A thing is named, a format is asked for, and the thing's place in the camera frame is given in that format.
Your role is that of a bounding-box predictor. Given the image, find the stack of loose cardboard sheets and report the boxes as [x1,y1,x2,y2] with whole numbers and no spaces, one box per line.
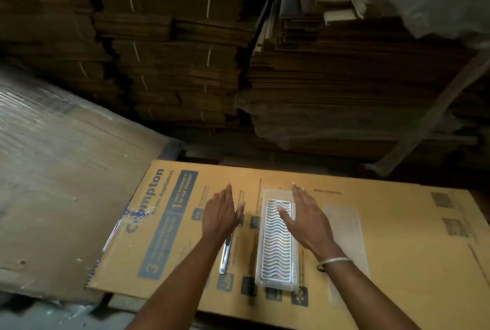
[234,16,490,170]

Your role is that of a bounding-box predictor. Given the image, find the clear plastic lid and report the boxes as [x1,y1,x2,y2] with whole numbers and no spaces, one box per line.
[322,204,371,304]

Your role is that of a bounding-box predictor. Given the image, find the silver bangle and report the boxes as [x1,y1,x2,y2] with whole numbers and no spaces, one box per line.
[316,256,354,273]

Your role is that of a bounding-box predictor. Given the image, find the silver utility knife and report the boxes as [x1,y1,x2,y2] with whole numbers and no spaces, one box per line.
[218,233,234,275]

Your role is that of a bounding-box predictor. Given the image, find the person's right forearm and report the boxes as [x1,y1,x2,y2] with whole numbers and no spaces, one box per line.
[317,258,422,330]

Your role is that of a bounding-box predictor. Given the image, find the wooden plank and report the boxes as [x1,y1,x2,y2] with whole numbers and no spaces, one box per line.
[365,49,490,178]

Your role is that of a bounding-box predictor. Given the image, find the printed flat cardboard carton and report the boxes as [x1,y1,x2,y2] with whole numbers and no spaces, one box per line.
[83,160,490,330]

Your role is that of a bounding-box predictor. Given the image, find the person's left forearm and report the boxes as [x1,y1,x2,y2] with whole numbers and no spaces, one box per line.
[126,235,231,330]

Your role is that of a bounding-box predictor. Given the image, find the plastic-wrapped cardboard bundle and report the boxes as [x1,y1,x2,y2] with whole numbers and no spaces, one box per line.
[0,66,183,304]

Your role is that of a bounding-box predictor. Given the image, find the stack of strapped cardboard sheets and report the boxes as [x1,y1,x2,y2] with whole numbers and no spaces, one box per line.
[0,0,273,129]

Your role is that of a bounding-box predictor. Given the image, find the person's right hand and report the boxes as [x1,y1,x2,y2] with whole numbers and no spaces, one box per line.
[277,183,338,261]

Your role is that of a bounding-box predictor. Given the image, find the clear box of wavy strips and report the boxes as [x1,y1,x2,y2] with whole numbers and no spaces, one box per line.
[254,188,308,291]

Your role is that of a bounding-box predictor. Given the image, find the person's left hand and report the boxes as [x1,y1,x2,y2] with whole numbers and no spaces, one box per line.
[202,183,246,244]

